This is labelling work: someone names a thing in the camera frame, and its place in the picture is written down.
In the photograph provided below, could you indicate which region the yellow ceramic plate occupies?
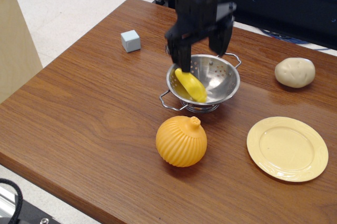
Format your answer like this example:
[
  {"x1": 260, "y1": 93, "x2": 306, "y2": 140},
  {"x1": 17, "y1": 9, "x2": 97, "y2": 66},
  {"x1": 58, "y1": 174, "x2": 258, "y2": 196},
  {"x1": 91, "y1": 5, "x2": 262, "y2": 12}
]
[{"x1": 246, "y1": 116, "x2": 329, "y2": 182}]

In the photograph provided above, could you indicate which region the light wooden panel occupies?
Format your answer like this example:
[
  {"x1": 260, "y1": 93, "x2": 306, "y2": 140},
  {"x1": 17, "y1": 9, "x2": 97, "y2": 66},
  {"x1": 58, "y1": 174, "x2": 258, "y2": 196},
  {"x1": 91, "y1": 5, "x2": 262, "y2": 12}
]
[{"x1": 1, "y1": 0, "x2": 43, "y2": 102}]

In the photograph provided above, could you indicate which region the beige toy potato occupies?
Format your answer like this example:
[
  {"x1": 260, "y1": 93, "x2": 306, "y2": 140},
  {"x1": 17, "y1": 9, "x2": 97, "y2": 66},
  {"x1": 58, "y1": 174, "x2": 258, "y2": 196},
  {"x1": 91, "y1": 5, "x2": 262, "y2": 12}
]
[{"x1": 274, "y1": 57, "x2": 315, "y2": 88}]

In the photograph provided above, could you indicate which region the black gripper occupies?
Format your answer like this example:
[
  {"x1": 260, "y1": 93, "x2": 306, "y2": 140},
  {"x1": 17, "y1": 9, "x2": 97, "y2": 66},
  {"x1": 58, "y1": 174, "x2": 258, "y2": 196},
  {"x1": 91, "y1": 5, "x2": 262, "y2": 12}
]
[{"x1": 165, "y1": 0, "x2": 236, "y2": 73}]

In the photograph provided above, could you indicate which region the black metal frame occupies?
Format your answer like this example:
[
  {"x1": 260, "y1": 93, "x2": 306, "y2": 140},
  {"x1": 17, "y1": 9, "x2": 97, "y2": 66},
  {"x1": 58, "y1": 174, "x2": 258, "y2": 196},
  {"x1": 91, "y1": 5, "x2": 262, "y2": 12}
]
[{"x1": 154, "y1": 0, "x2": 337, "y2": 50}]

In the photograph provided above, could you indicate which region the yellow toy banana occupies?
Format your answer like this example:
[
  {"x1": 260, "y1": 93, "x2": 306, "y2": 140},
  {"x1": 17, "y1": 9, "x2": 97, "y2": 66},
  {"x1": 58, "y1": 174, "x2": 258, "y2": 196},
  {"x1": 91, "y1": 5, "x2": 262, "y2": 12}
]
[{"x1": 175, "y1": 68, "x2": 207, "y2": 103}]

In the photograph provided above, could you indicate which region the steel colander with handles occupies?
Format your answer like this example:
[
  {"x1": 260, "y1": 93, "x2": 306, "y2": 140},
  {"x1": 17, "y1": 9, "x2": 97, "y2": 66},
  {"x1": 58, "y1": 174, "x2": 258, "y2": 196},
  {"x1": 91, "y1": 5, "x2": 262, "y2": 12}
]
[{"x1": 159, "y1": 53, "x2": 242, "y2": 113}]

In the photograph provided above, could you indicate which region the black braided cable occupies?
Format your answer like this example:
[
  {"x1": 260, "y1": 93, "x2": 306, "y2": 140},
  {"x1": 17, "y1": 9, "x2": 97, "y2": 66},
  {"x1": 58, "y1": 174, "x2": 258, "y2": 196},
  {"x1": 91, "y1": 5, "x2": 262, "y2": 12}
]
[{"x1": 0, "y1": 178, "x2": 24, "y2": 224}]

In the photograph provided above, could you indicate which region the orange ribbed toy onion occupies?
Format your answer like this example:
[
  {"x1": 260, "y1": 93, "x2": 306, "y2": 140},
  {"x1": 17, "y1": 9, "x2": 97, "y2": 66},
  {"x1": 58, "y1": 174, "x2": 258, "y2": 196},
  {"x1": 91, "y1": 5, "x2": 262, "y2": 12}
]
[{"x1": 156, "y1": 116, "x2": 207, "y2": 167}]

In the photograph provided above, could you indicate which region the grey cube block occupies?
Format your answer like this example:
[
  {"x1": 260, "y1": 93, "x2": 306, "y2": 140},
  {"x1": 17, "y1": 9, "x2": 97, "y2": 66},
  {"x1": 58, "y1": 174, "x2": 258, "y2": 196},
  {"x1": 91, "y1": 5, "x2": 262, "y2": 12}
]
[{"x1": 121, "y1": 30, "x2": 141, "y2": 53}]

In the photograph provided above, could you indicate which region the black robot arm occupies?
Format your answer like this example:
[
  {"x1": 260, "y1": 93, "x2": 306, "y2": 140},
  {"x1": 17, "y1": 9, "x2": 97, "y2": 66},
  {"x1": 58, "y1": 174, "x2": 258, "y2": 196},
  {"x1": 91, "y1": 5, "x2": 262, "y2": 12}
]
[{"x1": 165, "y1": 0, "x2": 236, "y2": 73}]

